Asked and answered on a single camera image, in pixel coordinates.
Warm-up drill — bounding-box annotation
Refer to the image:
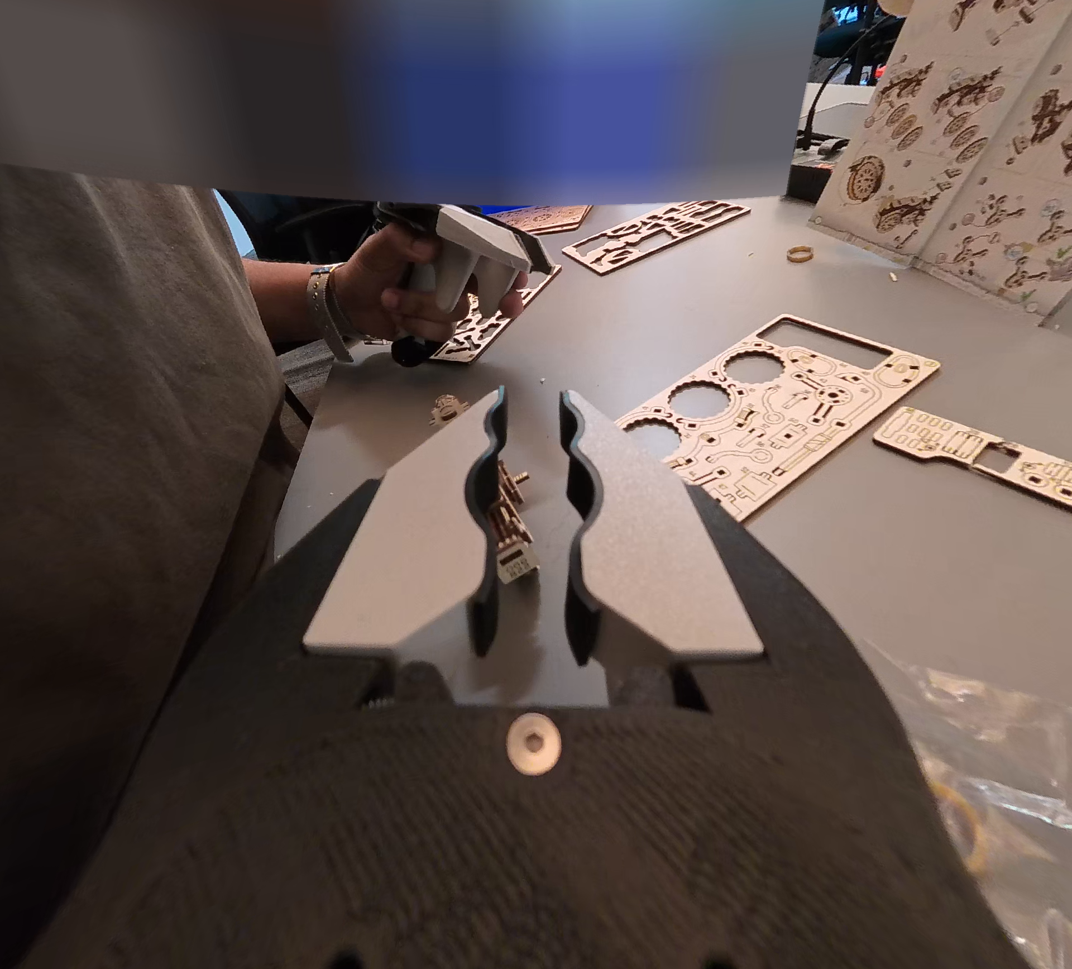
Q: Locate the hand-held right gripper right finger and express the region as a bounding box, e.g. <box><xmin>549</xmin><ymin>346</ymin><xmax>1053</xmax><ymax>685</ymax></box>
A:
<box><xmin>559</xmin><ymin>391</ymin><xmax>767</xmax><ymax>667</ymax></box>

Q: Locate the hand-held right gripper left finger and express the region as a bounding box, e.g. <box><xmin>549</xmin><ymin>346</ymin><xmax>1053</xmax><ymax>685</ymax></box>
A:
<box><xmin>301</xmin><ymin>386</ymin><xmax>510</xmax><ymax>662</ymax></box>

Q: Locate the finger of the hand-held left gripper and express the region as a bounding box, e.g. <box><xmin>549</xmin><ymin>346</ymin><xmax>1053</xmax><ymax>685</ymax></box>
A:
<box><xmin>435</xmin><ymin>204</ymin><xmax>554</xmax><ymax>275</ymax></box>

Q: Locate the wooden sheet with gear cutouts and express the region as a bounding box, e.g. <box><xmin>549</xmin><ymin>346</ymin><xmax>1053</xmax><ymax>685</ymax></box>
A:
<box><xmin>427</xmin><ymin>265</ymin><xmax>564</xmax><ymax>367</ymax></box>

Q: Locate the wooden sheet with round holes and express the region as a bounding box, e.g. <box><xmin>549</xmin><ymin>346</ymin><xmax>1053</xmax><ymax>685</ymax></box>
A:
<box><xmin>615</xmin><ymin>313</ymin><xmax>941</xmax><ymax>524</ymax></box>

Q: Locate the wooden engine model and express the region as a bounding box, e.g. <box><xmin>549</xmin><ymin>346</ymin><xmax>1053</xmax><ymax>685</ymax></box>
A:
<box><xmin>488</xmin><ymin>458</ymin><xmax>539</xmax><ymax>586</ymax></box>

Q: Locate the grey desk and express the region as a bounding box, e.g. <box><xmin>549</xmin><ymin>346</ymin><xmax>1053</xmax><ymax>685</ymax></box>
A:
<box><xmin>272</xmin><ymin>197</ymin><xmax>1072</xmax><ymax>819</ymax></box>

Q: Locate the person's left hand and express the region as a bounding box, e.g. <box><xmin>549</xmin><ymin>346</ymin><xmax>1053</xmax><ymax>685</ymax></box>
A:
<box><xmin>335</xmin><ymin>227</ymin><xmax>530</xmax><ymax>354</ymax></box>

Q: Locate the stack of engraved wooden sheets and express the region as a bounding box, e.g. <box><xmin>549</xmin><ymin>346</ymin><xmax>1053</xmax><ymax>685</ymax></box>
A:
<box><xmin>486</xmin><ymin>202</ymin><xmax>596</xmax><ymax>235</ymax></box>

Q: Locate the wooden sheet with large cutouts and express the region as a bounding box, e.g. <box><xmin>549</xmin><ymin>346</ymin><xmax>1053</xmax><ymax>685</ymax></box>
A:
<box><xmin>561</xmin><ymin>200</ymin><xmax>752</xmax><ymax>279</ymax></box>

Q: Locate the silver wristwatch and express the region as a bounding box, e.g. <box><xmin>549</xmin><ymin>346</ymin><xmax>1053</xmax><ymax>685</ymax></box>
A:
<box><xmin>305</xmin><ymin>262</ymin><xmax>357</xmax><ymax>364</ymax></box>

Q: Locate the small wooden parts sheet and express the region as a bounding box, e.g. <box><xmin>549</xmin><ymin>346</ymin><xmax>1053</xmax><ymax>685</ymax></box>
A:
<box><xmin>873</xmin><ymin>408</ymin><xmax>1072</xmax><ymax>512</ymax></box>

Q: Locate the black box with red label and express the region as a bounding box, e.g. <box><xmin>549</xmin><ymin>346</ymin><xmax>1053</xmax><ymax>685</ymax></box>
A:
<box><xmin>786</xmin><ymin>163</ymin><xmax>843</xmax><ymax>201</ymax></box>

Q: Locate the clear plastic bag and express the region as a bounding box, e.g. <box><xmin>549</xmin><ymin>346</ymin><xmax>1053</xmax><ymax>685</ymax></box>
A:
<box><xmin>867</xmin><ymin>638</ymin><xmax>1072</xmax><ymax>969</ymax></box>

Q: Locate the yellow rubber band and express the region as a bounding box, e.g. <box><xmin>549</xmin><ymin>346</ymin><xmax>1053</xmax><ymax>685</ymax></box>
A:
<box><xmin>934</xmin><ymin>783</ymin><xmax>991</xmax><ymax>873</ymax></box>

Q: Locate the folded paper instruction sheet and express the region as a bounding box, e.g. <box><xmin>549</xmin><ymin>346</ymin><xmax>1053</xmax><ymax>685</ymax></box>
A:
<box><xmin>808</xmin><ymin>0</ymin><xmax>1072</xmax><ymax>329</ymax></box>

